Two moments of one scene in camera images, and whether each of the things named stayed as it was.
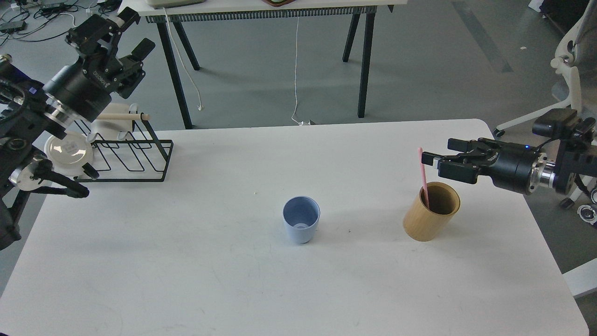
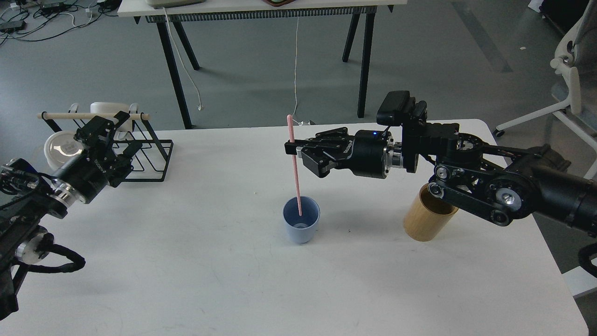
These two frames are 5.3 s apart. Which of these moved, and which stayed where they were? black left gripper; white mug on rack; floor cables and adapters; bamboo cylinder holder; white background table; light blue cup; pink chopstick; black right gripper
Moved: pink chopstick; black right gripper; black left gripper
Stayed: white background table; floor cables and adapters; light blue cup; bamboo cylinder holder; white mug on rack
